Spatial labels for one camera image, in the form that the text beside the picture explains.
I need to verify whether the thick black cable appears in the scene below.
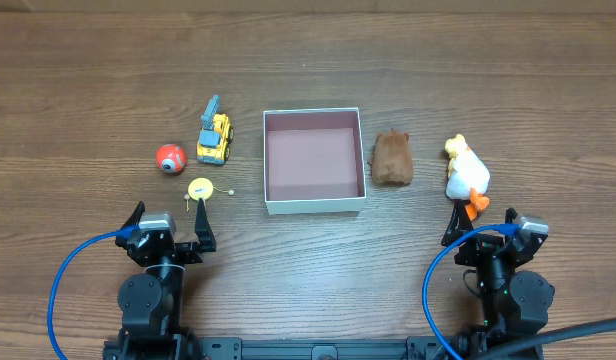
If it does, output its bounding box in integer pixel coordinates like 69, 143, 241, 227
472, 315, 616, 360

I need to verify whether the red ball with eye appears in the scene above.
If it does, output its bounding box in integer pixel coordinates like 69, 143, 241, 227
156, 144, 187, 174

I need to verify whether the yellow wooden rattle drum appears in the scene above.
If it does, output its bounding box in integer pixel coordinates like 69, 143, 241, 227
184, 177, 235, 212

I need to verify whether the yellow toy construction truck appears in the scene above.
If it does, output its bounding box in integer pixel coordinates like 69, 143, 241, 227
196, 95, 234, 166

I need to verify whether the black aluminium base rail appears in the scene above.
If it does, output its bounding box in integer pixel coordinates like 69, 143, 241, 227
101, 336, 469, 360

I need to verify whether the brown plush toy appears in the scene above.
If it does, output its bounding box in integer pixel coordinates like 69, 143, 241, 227
368, 129, 414, 185

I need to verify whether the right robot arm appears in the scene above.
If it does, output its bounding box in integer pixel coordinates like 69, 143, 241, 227
450, 208, 555, 359

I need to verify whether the white and yellow duck plush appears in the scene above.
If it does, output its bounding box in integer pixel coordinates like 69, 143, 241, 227
444, 134, 490, 221

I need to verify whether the white box with pink interior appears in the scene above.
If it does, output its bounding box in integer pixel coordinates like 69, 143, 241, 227
263, 107, 366, 215

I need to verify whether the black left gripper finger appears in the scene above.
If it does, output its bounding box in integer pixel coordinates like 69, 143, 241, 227
119, 201, 145, 235
194, 198, 216, 252

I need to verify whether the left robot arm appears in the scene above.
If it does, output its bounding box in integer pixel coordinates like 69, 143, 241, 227
102, 200, 216, 360

